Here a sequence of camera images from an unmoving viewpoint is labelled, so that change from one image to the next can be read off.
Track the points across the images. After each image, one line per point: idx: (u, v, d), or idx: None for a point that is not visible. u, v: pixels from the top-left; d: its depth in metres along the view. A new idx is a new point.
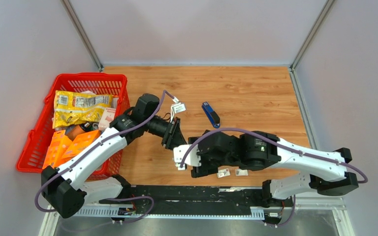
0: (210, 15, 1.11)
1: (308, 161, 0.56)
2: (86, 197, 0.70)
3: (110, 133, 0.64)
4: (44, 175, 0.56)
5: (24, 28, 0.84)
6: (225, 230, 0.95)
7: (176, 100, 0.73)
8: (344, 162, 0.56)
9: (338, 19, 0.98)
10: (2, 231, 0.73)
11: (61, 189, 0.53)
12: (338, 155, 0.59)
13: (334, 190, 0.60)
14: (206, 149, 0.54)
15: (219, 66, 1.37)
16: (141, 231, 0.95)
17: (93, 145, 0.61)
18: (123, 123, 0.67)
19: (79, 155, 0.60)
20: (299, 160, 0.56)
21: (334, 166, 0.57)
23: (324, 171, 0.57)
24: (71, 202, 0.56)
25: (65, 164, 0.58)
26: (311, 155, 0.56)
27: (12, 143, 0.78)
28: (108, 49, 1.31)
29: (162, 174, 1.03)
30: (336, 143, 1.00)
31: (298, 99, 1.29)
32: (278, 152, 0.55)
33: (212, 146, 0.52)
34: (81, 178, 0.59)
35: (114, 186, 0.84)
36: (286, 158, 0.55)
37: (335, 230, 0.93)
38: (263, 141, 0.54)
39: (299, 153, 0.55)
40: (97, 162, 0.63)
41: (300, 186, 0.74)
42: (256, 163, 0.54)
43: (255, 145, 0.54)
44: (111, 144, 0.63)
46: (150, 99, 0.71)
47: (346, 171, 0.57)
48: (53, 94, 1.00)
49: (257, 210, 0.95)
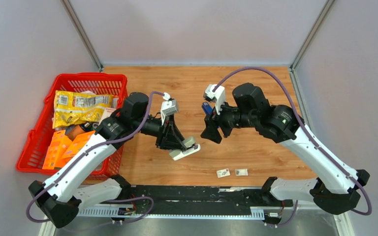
0: (210, 15, 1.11)
1: (322, 159, 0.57)
2: (81, 205, 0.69)
3: (95, 142, 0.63)
4: (31, 190, 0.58)
5: (24, 28, 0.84)
6: (225, 230, 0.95)
7: (167, 97, 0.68)
8: (354, 178, 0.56)
9: (338, 19, 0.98)
10: (3, 231, 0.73)
11: (48, 205, 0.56)
12: (353, 172, 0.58)
13: (328, 201, 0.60)
14: (239, 96, 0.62)
15: (219, 66, 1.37)
16: (141, 231, 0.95)
17: (79, 155, 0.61)
18: (109, 129, 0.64)
19: (64, 168, 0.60)
20: (311, 150, 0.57)
21: (343, 176, 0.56)
23: (330, 176, 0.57)
24: (61, 215, 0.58)
25: (51, 178, 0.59)
26: (327, 155, 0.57)
27: (13, 143, 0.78)
28: (108, 49, 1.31)
29: (162, 174, 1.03)
30: (336, 143, 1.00)
31: (298, 99, 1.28)
32: (296, 131, 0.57)
33: (247, 95, 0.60)
34: (71, 190, 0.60)
35: (112, 188, 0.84)
36: (300, 140, 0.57)
37: (335, 230, 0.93)
38: (289, 116, 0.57)
39: (315, 144, 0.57)
40: (86, 172, 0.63)
41: (301, 190, 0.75)
42: (271, 130, 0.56)
43: (280, 115, 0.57)
44: (96, 153, 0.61)
46: (138, 98, 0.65)
47: (352, 187, 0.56)
48: (53, 94, 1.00)
49: (257, 210, 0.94)
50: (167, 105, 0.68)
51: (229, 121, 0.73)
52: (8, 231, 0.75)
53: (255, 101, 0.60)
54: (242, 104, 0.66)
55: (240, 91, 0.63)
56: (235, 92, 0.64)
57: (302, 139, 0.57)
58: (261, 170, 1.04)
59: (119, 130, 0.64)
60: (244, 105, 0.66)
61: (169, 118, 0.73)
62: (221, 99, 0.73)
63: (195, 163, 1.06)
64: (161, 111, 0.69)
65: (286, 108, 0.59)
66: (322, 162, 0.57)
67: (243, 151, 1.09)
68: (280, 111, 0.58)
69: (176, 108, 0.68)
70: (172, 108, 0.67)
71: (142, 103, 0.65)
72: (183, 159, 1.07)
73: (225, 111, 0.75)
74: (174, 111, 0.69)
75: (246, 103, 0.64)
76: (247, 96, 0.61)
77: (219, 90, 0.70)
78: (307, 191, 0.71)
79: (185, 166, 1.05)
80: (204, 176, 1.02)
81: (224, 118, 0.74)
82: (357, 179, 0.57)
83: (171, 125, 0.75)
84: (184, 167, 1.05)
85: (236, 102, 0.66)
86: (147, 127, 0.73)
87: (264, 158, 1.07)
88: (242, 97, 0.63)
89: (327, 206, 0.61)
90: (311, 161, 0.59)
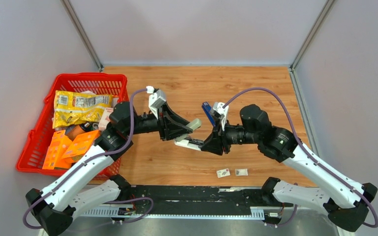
0: (209, 15, 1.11)
1: (323, 175, 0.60)
2: (76, 213, 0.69)
3: (94, 153, 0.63)
4: (28, 198, 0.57)
5: (24, 28, 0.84)
6: (225, 230, 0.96)
7: (151, 89, 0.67)
8: (358, 191, 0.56)
9: (338, 19, 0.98)
10: (3, 231, 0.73)
11: (45, 214, 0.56)
12: (359, 186, 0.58)
13: (342, 219, 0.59)
14: (246, 118, 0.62)
15: (219, 66, 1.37)
16: (141, 231, 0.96)
17: (78, 165, 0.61)
18: (108, 141, 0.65)
19: (62, 177, 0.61)
20: (311, 166, 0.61)
21: (347, 190, 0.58)
23: (334, 191, 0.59)
24: (56, 224, 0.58)
25: (49, 187, 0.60)
26: (326, 169, 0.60)
27: (13, 143, 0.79)
28: (108, 49, 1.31)
29: (162, 174, 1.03)
30: (336, 143, 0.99)
31: (298, 99, 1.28)
32: (294, 150, 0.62)
33: (254, 118, 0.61)
34: (67, 200, 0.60)
35: (111, 190, 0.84)
36: (299, 158, 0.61)
37: (335, 230, 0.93)
38: (286, 137, 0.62)
39: (314, 162, 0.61)
40: (84, 183, 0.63)
41: (312, 201, 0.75)
42: (271, 150, 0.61)
43: (278, 137, 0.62)
44: (95, 164, 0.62)
46: (122, 113, 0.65)
47: (359, 201, 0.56)
48: (53, 94, 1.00)
49: (257, 210, 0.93)
50: (152, 100, 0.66)
51: (233, 136, 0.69)
52: (9, 230, 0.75)
53: (260, 123, 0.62)
54: (248, 126, 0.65)
55: (247, 112, 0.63)
56: (242, 112, 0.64)
57: (301, 157, 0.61)
58: (261, 170, 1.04)
59: (118, 142, 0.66)
60: (249, 127, 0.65)
61: (162, 109, 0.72)
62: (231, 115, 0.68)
63: (195, 163, 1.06)
64: (149, 106, 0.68)
65: (285, 130, 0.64)
66: (324, 177, 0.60)
67: (244, 151, 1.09)
68: (279, 132, 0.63)
69: (163, 99, 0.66)
70: (158, 101, 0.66)
71: (126, 118, 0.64)
72: (183, 159, 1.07)
73: (229, 127, 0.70)
74: (162, 102, 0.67)
75: (252, 126, 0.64)
76: (253, 119, 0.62)
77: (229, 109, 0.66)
78: (321, 204, 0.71)
79: (186, 166, 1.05)
80: (204, 176, 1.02)
81: (228, 134, 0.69)
82: (363, 193, 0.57)
83: (167, 116, 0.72)
84: (184, 167, 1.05)
85: (242, 123, 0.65)
86: (146, 126, 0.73)
87: (263, 157, 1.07)
88: (248, 120, 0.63)
89: (341, 222, 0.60)
90: (314, 177, 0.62)
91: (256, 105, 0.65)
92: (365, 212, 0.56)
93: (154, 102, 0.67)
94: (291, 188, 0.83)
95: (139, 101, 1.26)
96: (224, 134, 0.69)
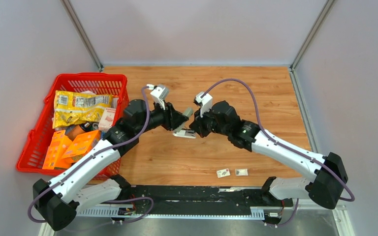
0: (209, 15, 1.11)
1: (285, 152, 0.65)
2: (79, 207, 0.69)
3: (102, 146, 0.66)
4: (36, 188, 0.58)
5: (24, 27, 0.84)
6: (225, 230, 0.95)
7: (151, 85, 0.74)
8: (317, 159, 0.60)
9: (338, 19, 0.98)
10: (2, 232, 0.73)
11: (52, 204, 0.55)
12: (319, 156, 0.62)
13: (318, 195, 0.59)
14: (216, 112, 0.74)
15: (219, 66, 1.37)
16: (141, 231, 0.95)
17: (86, 158, 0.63)
18: (116, 136, 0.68)
19: (71, 169, 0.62)
20: (272, 146, 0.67)
21: (307, 162, 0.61)
23: (297, 165, 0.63)
24: (61, 216, 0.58)
25: (57, 178, 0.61)
26: (285, 146, 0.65)
27: (13, 143, 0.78)
28: (108, 49, 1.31)
29: (162, 174, 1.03)
30: (336, 143, 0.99)
31: (298, 99, 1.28)
32: (256, 134, 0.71)
33: (223, 113, 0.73)
34: (73, 192, 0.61)
35: (112, 189, 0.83)
36: (261, 141, 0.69)
37: (335, 230, 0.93)
38: (249, 128, 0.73)
39: (273, 141, 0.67)
40: (90, 176, 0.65)
41: (298, 187, 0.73)
42: (238, 141, 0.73)
43: (244, 129, 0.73)
44: (103, 157, 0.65)
46: (136, 108, 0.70)
47: (319, 169, 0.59)
48: (53, 94, 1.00)
49: (257, 210, 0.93)
50: (158, 92, 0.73)
51: (208, 124, 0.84)
52: (8, 230, 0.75)
53: (228, 117, 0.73)
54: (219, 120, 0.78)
55: (218, 107, 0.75)
56: (213, 108, 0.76)
57: (262, 139, 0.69)
58: (261, 170, 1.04)
59: (125, 138, 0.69)
60: (220, 120, 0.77)
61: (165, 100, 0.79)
62: (207, 106, 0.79)
63: (195, 163, 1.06)
64: (159, 99, 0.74)
65: (251, 123, 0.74)
66: (286, 154, 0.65)
67: (244, 151, 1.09)
68: (245, 125, 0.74)
69: (167, 88, 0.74)
70: (164, 91, 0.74)
71: (141, 113, 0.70)
72: (183, 159, 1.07)
73: (207, 115, 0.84)
74: (167, 92, 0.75)
75: (222, 119, 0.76)
76: (222, 114, 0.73)
77: (207, 97, 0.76)
78: (303, 187, 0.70)
79: (185, 166, 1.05)
80: (204, 176, 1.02)
81: (204, 121, 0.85)
82: (324, 162, 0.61)
83: (171, 104, 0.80)
84: (184, 168, 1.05)
85: (214, 116, 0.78)
86: (154, 121, 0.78)
87: (264, 157, 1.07)
88: (218, 114, 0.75)
89: (319, 200, 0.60)
90: (279, 157, 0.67)
91: (227, 103, 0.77)
92: (329, 179, 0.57)
93: (162, 93, 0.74)
94: (283, 181, 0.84)
95: None
96: (201, 120, 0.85)
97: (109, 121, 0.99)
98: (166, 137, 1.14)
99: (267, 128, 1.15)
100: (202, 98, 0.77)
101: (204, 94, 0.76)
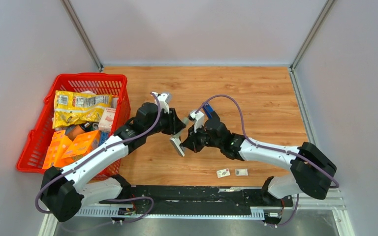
0: (209, 15, 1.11)
1: (265, 152, 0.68)
2: (84, 200, 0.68)
3: (113, 141, 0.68)
4: (47, 175, 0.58)
5: (24, 27, 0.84)
6: (225, 230, 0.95)
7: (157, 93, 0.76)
8: (291, 151, 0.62)
9: (338, 19, 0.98)
10: (2, 232, 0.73)
11: (64, 190, 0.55)
12: (294, 147, 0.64)
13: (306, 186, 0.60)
14: (208, 129, 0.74)
15: (219, 66, 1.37)
16: (141, 231, 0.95)
17: (98, 150, 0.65)
18: (127, 133, 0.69)
19: (82, 159, 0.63)
20: (255, 150, 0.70)
21: (283, 154, 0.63)
23: (276, 160, 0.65)
24: (69, 205, 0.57)
25: (70, 166, 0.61)
26: (264, 146, 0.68)
27: (12, 143, 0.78)
28: (108, 49, 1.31)
29: (162, 174, 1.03)
30: (336, 143, 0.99)
31: (298, 99, 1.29)
32: (242, 144, 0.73)
33: (214, 130, 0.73)
34: (83, 183, 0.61)
35: (114, 187, 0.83)
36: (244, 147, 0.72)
37: (335, 230, 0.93)
38: (238, 140, 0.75)
39: (254, 144, 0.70)
40: (100, 168, 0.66)
41: (290, 182, 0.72)
42: (230, 153, 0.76)
43: (234, 140, 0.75)
44: (114, 151, 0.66)
46: (150, 108, 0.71)
47: (294, 159, 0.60)
48: (53, 94, 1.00)
49: (257, 210, 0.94)
50: (164, 97, 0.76)
51: (202, 139, 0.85)
52: (8, 230, 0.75)
53: (220, 132, 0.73)
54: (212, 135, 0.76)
55: (209, 124, 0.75)
56: (205, 124, 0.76)
57: (245, 146, 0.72)
58: (261, 170, 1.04)
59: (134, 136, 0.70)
60: (213, 136, 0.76)
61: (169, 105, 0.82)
62: (201, 122, 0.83)
63: (195, 163, 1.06)
64: (165, 103, 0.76)
65: (241, 136, 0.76)
66: (267, 154, 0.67)
67: None
68: (236, 137, 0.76)
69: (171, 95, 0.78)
70: (168, 96, 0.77)
71: (153, 113, 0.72)
72: (183, 159, 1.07)
73: (200, 131, 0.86)
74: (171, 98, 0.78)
75: (214, 135, 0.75)
76: (214, 130, 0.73)
77: (201, 113, 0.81)
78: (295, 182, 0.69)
79: (185, 166, 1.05)
80: (204, 176, 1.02)
81: (199, 137, 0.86)
82: (298, 152, 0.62)
83: (174, 109, 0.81)
84: (184, 168, 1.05)
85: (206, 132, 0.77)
86: (159, 125, 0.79)
87: None
88: (210, 130, 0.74)
89: (310, 190, 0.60)
90: (263, 158, 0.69)
91: (217, 118, 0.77)
92: (304, 166, 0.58)
93: (167, 98, 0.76)
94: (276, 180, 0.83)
95: (138, 102, 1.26)
96: (195, 135, 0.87)
97: (109, 121, 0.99)
98: (166, 137, 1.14)
99: (267, 128, 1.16)
100: (196, 114, 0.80)
101: (198, 110, 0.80)
